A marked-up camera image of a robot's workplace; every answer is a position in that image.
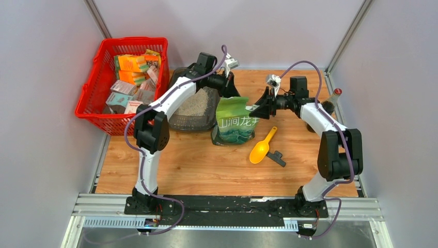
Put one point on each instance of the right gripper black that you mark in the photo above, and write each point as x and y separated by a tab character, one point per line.
263	110

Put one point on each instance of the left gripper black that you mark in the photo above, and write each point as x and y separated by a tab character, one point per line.
231	90

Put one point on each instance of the green litter bag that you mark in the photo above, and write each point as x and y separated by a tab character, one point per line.
233	125

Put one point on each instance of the yellow plastic scoop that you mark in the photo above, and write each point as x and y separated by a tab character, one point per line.
261	149

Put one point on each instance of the black bag clip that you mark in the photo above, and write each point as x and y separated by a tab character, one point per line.
276	156

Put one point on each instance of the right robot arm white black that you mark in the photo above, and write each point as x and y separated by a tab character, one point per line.
340	156

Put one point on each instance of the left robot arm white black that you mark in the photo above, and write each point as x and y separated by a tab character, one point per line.
151	128

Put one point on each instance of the grey litter box tray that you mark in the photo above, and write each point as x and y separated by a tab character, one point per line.
197	113

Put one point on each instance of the white pink sponge box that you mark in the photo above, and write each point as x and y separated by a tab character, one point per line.
132	106

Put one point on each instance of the pink grey box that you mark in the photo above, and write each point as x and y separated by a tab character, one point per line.
123	87

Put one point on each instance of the teal grey box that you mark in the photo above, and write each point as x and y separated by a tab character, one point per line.
118	102

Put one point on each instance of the dark cola bottle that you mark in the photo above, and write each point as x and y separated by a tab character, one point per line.
328	106

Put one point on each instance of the yellow patterned packet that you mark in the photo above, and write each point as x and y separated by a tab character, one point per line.
153	58

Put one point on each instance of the orange sponge pack lower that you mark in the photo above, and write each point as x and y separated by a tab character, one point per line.
135	78

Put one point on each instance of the orange sponge pack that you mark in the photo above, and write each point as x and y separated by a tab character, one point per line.
133	63
135	78

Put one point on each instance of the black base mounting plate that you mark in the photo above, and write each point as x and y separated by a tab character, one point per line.
229	211

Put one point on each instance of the orange sponge pack upper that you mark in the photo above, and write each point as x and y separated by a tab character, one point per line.
133	63

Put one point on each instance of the red plastic shopping basket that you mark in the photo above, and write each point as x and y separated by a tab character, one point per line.
91	105

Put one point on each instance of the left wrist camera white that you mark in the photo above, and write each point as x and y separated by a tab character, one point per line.
229	64

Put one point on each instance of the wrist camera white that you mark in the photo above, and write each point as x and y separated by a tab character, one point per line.
229	64
274	81

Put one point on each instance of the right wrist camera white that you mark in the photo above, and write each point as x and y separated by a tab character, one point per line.
274	81

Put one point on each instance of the aluminium frame rail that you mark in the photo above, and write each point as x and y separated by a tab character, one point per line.
98	220

